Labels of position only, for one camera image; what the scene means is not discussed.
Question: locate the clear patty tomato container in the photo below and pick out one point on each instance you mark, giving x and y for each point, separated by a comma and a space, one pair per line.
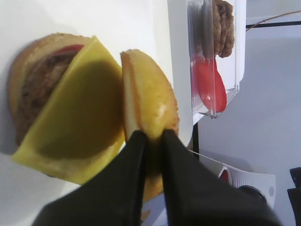
201, 45

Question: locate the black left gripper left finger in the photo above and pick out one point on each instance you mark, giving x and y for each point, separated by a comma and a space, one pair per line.
112, 198

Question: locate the brown patty on burger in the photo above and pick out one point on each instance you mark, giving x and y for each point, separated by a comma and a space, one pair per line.
37, 88

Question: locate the bottom bun on tray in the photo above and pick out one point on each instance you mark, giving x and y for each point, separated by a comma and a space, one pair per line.
28, 57

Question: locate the front brown patty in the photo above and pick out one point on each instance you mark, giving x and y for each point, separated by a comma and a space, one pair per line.
230, 38

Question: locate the front red tomato slice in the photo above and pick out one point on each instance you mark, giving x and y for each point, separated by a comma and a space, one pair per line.
218, 98

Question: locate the sesame bun top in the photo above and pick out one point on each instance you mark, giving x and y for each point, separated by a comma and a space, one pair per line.
149, 106

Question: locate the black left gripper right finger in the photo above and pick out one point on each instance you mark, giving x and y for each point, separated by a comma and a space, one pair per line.
196, 197

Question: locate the middle brown patty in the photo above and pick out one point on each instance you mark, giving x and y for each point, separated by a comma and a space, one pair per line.
219, 25

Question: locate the white metal serving tray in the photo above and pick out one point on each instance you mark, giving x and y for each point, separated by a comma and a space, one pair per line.
156, 27

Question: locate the red tomato slice on burger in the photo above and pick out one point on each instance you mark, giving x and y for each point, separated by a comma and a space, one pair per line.
75, 48

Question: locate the yellow cheese slice on burger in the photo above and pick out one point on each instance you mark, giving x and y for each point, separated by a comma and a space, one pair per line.
80, 129

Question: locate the white device with red button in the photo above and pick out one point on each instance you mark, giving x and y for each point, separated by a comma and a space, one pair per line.
264, 183

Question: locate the middle red tomato slice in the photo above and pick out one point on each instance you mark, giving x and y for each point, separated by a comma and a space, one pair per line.
203, 79

